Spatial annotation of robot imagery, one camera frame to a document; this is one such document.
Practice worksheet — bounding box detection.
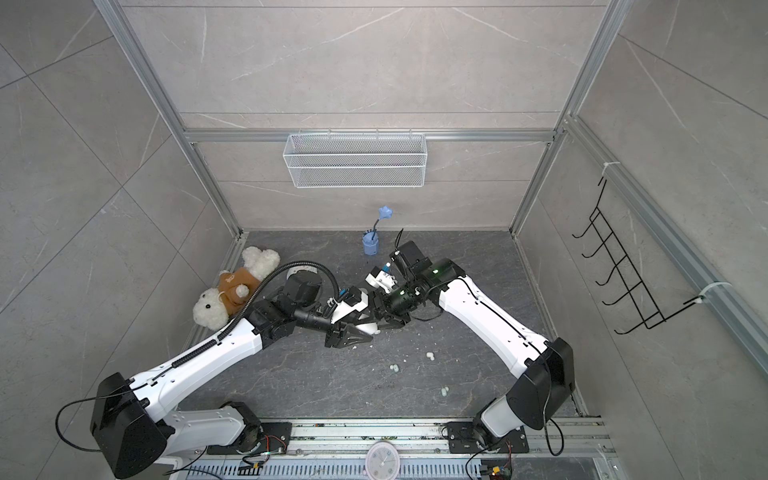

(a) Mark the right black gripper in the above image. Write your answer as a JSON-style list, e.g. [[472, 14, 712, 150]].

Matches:
[[354, 279, 423, 327]]

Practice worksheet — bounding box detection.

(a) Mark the white earbud charging case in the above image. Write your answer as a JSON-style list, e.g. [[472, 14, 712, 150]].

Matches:
[[356, 322, 379, 336]]

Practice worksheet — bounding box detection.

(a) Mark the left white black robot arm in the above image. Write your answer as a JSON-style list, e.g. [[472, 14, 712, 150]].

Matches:
[[90, 270, 375, 479]]

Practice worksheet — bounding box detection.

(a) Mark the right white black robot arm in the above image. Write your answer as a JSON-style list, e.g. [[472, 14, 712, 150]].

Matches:
[[366, 241, 575, 440]]

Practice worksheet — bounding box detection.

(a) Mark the blue cup holder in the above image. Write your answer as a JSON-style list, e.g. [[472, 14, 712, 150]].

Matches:
[[362, 231, 379, 256]]

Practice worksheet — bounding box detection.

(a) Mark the small round white clock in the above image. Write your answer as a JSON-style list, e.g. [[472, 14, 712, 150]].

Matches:
[[286, 265, 317, 278]]

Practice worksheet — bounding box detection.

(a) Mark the pink round clock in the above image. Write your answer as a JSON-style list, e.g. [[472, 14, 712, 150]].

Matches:
[[364, 441, 401, 480]]

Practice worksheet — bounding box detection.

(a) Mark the white plush bear toy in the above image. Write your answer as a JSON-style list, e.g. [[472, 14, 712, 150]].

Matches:
[[192, 246, 280, 331]]

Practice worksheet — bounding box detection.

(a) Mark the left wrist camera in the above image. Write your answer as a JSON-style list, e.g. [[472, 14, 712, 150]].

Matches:
[[331, 287, 370, 325]]

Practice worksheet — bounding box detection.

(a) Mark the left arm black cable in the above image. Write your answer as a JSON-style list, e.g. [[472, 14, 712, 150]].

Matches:
[[230, 260, 341, 337]]

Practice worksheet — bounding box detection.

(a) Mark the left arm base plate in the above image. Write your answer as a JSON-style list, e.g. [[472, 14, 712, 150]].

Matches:
[[206, 421, 293, 455]]

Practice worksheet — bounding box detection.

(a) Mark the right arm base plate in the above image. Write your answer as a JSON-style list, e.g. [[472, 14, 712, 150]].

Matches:
[[440, 421, 530, 454]]

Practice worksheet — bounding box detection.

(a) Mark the white wire mesh basket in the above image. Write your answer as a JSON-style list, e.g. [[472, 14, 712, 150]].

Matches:
[[283, 133, 428, 188]]

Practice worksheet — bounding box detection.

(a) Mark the black wire hook rack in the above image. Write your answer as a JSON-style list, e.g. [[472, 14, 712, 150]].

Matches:
[[571, 177, 706, 336]]

